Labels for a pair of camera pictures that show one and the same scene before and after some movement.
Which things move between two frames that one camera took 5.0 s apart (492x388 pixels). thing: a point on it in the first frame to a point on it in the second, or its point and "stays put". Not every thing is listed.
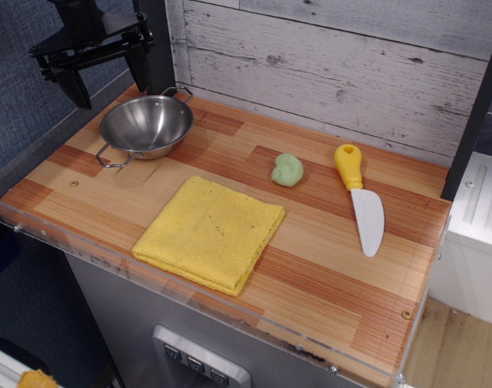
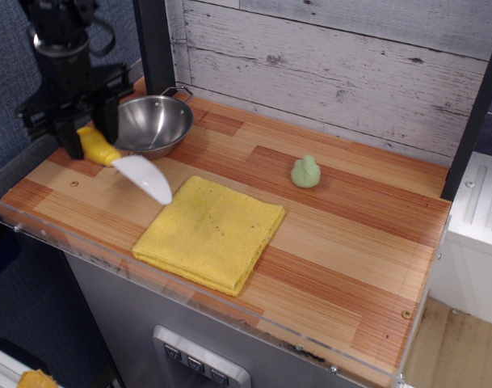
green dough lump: [288, 170] to [305, 172]
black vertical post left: [161, 78] stays put
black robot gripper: [90, 35] to [71, 85]
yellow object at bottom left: [36, 379] stays put
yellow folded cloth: [208, 234] stays put
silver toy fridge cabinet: [158, 336] stays put
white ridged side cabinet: [468, 275] stays put
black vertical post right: [474, 128] stays put
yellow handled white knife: [367, 208] to [137, 170]
